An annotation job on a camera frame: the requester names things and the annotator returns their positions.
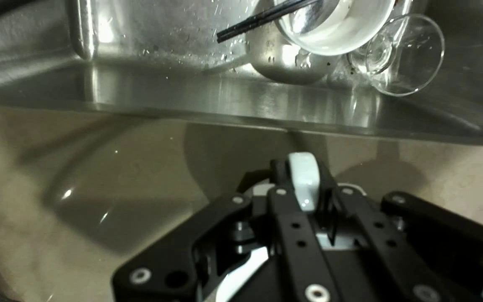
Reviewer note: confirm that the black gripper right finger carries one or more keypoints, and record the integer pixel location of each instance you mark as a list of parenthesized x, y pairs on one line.
[(381, 245)]

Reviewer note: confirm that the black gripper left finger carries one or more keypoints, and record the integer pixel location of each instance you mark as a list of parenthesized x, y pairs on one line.
[(297, 252)]

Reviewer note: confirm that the stainless steel sink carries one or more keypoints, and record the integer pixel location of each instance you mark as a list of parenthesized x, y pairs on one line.
[(168, 34)]

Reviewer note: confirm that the clear wine glass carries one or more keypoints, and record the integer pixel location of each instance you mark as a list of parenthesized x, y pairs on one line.
[(372, 59)]

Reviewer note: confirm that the white round plate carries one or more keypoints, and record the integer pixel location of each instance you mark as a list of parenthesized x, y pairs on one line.
[(342, 27)]

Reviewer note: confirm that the thin dark chopstick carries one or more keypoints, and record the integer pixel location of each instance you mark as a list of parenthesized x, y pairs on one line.
[(252, 24)]

